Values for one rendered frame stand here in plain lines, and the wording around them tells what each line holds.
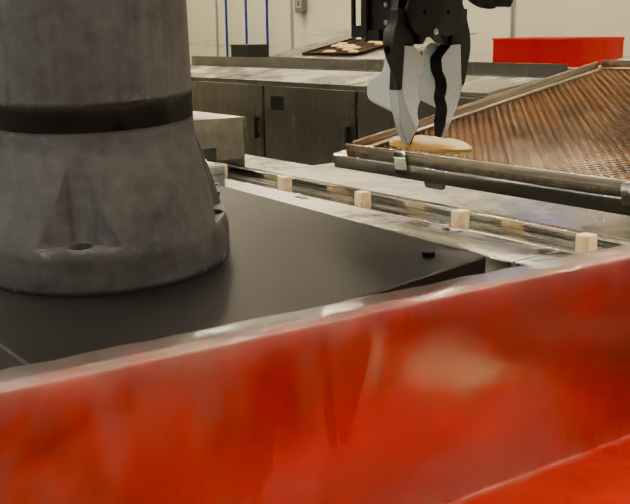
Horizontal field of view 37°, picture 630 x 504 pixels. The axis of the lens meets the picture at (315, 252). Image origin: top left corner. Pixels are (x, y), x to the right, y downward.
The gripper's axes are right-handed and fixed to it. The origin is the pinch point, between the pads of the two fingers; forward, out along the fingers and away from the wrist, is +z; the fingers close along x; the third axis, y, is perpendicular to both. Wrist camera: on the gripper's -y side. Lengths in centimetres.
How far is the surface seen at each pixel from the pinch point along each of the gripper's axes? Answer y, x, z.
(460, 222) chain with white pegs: -5.6, 1.3, 8.0
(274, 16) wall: 556, -372, -24
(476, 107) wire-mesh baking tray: 23.1, -31.2, 0.9
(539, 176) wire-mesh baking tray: -6.3, -8.7, 4.7
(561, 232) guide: -14.1, -2.3, 8.1
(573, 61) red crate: 206, -289, 4
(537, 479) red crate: -38, 30, 12
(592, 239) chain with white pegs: -19.6, 0.8, 7.4
